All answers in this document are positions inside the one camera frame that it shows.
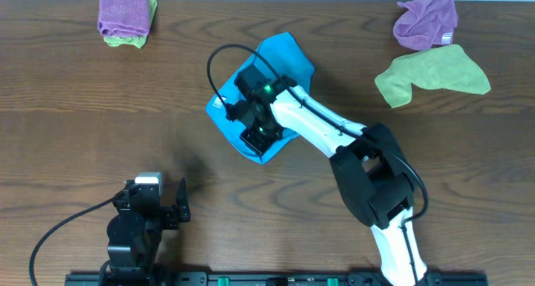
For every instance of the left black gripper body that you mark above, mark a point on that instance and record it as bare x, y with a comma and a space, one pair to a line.
170, 218

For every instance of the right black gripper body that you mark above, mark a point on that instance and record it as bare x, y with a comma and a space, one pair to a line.
260, 136

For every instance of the blue microfibre cloth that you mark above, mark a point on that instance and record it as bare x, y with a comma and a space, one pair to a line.
283, 53

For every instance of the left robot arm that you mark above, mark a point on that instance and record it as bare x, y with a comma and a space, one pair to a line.
135, 233

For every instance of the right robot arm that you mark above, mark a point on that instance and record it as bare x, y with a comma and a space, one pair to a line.
374, 179

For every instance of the folded green cloth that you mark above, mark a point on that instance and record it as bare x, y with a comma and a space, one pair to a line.
138, 42

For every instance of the folded purple cloth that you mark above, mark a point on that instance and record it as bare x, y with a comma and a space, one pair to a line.
124, 18

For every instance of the crumpled green cloth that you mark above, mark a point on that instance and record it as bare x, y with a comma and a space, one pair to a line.
447, 67

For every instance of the crumpled purple cloth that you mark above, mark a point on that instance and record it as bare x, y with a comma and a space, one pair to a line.
426, 23

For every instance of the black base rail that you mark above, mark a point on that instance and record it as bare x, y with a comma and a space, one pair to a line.
350, 279

